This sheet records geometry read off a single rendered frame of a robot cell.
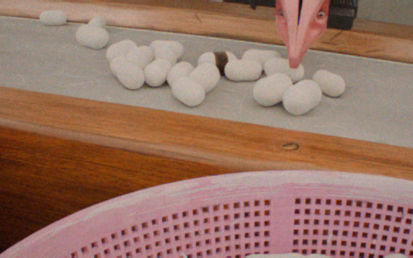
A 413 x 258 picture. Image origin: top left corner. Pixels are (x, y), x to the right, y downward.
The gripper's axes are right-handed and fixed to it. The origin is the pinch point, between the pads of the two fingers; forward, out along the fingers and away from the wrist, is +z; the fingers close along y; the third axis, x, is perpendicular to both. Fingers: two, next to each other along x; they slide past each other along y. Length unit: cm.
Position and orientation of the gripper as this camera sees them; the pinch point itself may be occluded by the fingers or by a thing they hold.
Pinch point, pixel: (295, 55)
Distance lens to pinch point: 45.4
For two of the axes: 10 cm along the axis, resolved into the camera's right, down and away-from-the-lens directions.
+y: 9.7, 1.2, -1.9
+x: 0.9, 5.3, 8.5
